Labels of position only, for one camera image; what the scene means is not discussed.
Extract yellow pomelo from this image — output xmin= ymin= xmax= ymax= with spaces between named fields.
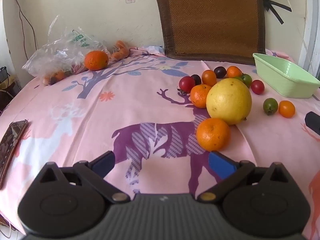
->
xmin=206 ymin=78 xmax=252 ymax=125

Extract smartphone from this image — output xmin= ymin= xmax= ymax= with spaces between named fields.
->
xmin=0 ymin=120 xmax=29 ymax=189

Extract green cherry tomato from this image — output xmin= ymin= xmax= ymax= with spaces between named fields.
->
xmin=263 ymin=98 xmax=278 ymax=115
xmin=236 ymin=74 xmax=253 ymax=88

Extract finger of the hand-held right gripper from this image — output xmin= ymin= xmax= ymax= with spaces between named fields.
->
xmin=305 ymin=111 xmax=320 ymax=135

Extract window with white frame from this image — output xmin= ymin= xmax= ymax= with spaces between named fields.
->
xmin=299 ymin=0 xmax=320 ymax=78

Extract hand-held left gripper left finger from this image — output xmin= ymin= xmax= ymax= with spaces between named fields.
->
xmin=37 ymin=151 xmax=131 ymax=203

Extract mandarin with green stem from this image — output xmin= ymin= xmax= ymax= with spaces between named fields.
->
xmin=190 ymin=84 xmax=212 ymax=109

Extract orange cherry tomato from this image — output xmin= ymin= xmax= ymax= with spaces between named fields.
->
xmin=278 ymin=100 xmax=296 ymax=118
xmin=201 ymin=70 xmax=217 ymax=87
xmin=226 ymin=66 xmax=243 ymax=78

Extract light green plastic basin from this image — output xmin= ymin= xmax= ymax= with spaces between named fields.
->
xmin=252 ymin=53 xmax=320 ymax=99

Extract brown woven mat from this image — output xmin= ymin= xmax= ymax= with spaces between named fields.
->
xmin=154 ymin=0 xmax=266 ymax=65

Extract crossed black tape strips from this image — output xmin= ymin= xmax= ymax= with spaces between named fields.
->
xmin=262 ymin=0 xmax=292 ymax=25

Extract thin black cable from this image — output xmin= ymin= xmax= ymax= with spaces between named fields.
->
xmin=12 ymin=0 xmax=38 ymax=53

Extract orange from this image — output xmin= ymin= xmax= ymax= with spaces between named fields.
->
xmin=196 ymin=118 xmax=231 ymax=152
xmin=84 ymin=51 xmax=109 ymax=71

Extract red cherry tomato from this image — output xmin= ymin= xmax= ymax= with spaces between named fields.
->
xmin=179 ymin=76 xmax=196 ymax=92
xmin=251 ymin=79 xmax=265 ymax=95

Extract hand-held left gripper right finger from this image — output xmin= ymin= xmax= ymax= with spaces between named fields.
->
xmin=197 ymin=151 xmax=292 ymax=203

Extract clear plastic bag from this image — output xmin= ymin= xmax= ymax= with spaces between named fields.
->
xmin=22 ymin=15 xmax=110 ymax=87

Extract pink deer print bedsheet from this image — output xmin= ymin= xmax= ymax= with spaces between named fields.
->
xmin=0 ymin=45 xmax=320 ymax=240

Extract dark bag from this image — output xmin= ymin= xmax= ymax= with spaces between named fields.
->
xmin=0 ymin=66 xmax=10 ymax=90

